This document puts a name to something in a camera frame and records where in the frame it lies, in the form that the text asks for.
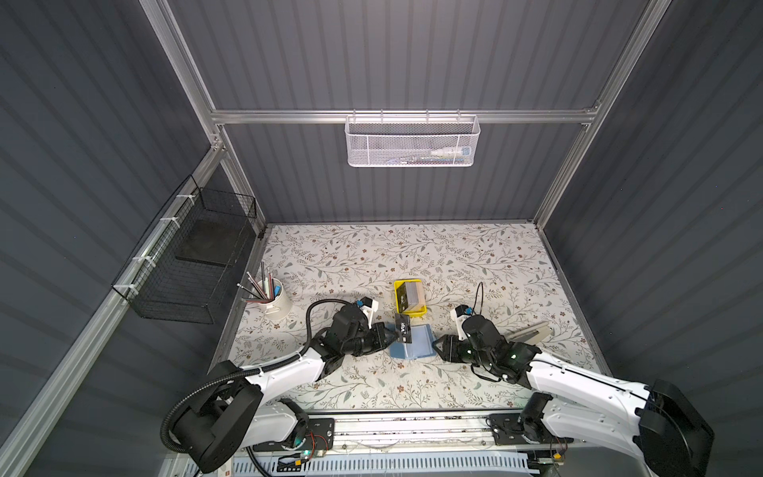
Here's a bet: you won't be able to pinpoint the blue leather card holder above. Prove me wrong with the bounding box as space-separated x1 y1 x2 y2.
389 324 436 360

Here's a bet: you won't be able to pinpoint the black VIP credit card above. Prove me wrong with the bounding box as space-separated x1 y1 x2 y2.
395 313 412 344

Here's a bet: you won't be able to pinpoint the yellow plastic card tray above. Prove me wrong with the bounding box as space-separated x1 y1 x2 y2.
393 279 427 318

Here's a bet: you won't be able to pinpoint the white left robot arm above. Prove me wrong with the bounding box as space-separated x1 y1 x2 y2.
159 297 401 473

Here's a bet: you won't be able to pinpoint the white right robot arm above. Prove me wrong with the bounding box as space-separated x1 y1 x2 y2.
432 306 715 476

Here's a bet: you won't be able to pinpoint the white pen cup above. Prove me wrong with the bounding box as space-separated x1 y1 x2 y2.
260 278 292 319

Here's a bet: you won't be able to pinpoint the pens in cup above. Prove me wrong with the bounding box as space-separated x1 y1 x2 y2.
236 264 283 304

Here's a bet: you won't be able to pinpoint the white tube in basket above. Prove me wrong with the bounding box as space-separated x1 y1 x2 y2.
407 146 473 163

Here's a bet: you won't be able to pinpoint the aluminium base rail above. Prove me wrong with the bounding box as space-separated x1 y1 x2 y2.
172 407 651 454

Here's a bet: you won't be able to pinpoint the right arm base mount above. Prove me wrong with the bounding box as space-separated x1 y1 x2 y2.
486 411 574 449

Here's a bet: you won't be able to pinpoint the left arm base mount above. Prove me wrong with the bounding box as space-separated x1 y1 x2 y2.
254 417 336 452

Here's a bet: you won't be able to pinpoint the black wire mesh basket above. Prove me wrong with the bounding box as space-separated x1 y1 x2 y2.
112 180 258 325

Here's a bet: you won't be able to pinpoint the white wire mesh basket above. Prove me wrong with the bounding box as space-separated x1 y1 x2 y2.
344 112 481 168

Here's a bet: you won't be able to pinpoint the black corrugated cable hose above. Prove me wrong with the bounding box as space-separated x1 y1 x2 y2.
159 297 359 454

